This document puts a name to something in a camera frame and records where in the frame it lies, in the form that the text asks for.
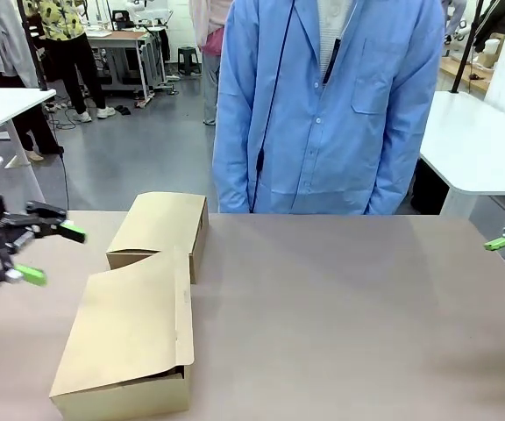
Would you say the large cardboard box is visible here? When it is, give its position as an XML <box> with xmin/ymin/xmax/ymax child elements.
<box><xmin>48</xmin><ymin>246</ymin><xmax>196</xmax><ymax>420</ymax></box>

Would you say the small cardboard box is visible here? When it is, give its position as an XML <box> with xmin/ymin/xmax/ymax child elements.
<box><xmin>104</xmin><ymin>191</ymin><xmax>210</xmax><ymax>285</ymax></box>

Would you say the person's right forearm blue sleeve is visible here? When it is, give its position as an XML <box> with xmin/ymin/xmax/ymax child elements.
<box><xmin>211</xmin><ymin>113</ymin><xmax>254</xmax><ymax>215</ymax></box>

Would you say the person's left forearm blue sleeve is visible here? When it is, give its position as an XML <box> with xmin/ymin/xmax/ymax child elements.
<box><xmin>365</xmin><ymin>122</ymin><xmax>425</xmax><ymax>217</ymax></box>

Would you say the person in black trousers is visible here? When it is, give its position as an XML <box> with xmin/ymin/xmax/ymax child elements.
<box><xmin>0</xmin><ymin>68</ymin><xmax>65</xmax><ymax>162</ymax></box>

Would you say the white table with rounded corner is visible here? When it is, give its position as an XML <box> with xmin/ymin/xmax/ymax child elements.
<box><xmin>0</xmin><ymin>87</ymin><xmax>58</xmax><ymax>201</ymax></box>
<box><xmin>417</xmin><ymin>89</ymin><xmax>505</xmax><ymax>217</ymax></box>

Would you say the wooden workbench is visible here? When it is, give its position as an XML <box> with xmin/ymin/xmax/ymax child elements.
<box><xmin>437</xmin><ymin>51</ymin><xmax>494</xmax><ymax>94</ymax></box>

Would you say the black coat rack pole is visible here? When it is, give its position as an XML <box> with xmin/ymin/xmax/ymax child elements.
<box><xmin>15</xmin><ymin>0</ymin><xmax>50</xmax><ymax>91</ymax></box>

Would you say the person in yellow patterned shirt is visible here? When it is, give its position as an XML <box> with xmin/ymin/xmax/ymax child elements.
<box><xmin>23</xmin><ymin>0</ymin><xmax>117</xmax><ymax>125</ymax></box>

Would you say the black tripod pole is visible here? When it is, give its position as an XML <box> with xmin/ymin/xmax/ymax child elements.
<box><xmin>449</xmin><ymin>0</ymin><xmax>487</xmax><ymax>95</ymax></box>

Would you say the brown top workshop desk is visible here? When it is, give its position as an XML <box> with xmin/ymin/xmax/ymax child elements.
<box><xmin>83</xmin><ymin>28</ymin><xmax>167</xmax><ymax>109</ymax></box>

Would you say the person in blue lab coat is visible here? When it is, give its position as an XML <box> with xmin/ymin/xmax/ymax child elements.
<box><xmin>211</xmin><ymin>0</ymin><xmax>447</xmax><ymax>217</ymax></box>

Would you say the black hanging jacket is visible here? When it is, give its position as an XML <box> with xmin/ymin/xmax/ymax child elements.
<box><xmin>473</xmin><ymin>0</ymin><xmax>505</xmax><ymax>54</ymax></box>

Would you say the dark plastic stool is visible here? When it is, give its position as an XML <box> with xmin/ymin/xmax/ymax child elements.
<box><xmin>176</xmin><ymin>45</ymin><xmax>203</xmax><ymax>77</ymax></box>

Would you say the person in pink top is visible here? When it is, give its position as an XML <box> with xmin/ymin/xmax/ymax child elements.
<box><xmin>188</xmin><ymin>0</ymin><xmax>232</xmax><ymax>127</ymax></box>

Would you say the black floor cable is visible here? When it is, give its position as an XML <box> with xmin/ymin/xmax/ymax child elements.
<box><xmin>43</xmin><ymin>102</ymin><xmax>79</xmax><ymax>132</ymax></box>

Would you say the black lanyard cable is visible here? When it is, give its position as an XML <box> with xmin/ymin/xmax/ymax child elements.
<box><xmin>249</xmin><ymin>0</ymin><xmax>298</xmax><ymax>214</ymax></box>

